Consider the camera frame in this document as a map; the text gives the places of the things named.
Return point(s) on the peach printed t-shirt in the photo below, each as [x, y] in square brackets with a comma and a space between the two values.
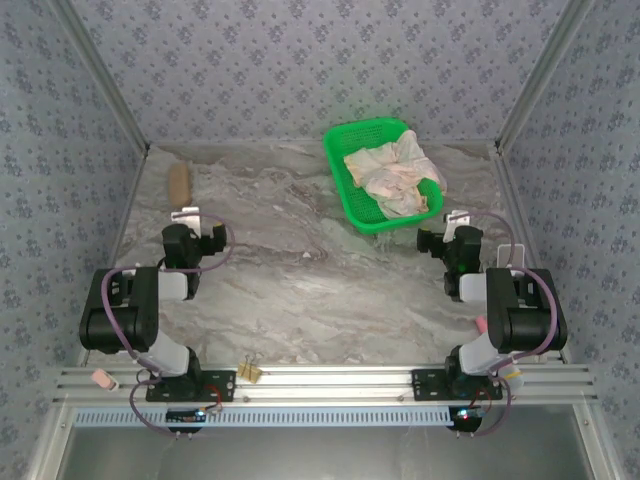
[390, 170]

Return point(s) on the green plastic mesh basket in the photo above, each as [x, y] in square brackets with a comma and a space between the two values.
[345, 145]

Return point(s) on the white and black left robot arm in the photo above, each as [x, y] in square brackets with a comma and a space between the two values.
[120, 320]

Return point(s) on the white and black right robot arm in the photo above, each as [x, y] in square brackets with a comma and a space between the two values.
[525, 320]

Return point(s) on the white phone stand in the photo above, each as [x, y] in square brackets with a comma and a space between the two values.
[510, 255]

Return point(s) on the tan oblong brush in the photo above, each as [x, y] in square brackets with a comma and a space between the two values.
[179, 182]

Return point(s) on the pink toy microphone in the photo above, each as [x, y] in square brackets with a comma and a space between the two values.
[481, 325]

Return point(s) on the gold binder clip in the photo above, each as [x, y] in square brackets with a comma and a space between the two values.
[249, 372]

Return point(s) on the small pink and white eraser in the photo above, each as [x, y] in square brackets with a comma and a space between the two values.
[104, 378]

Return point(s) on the small right circuit board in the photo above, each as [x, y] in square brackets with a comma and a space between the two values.
[467, 416]

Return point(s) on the small circuit board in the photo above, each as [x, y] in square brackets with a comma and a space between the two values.
[185, 416]
[467, 416]

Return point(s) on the small left circuit board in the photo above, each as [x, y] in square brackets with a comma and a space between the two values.
[185, 416]

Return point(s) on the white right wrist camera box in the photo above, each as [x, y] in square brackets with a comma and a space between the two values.
[456, 218]

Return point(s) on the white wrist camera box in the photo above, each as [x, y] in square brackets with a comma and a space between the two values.
[456, 218]
[186, 214]

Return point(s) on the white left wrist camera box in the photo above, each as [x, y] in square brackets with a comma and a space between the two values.
[186, 214]

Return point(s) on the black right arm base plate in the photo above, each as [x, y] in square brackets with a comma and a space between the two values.
[425, 385]

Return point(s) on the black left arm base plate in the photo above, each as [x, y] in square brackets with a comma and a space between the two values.
[220, 385]

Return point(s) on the aluminium mounting rail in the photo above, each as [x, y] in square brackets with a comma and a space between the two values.
[325, 382]

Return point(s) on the aluminium frame post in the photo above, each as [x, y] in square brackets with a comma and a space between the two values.
[541, 75]
[102, 75]

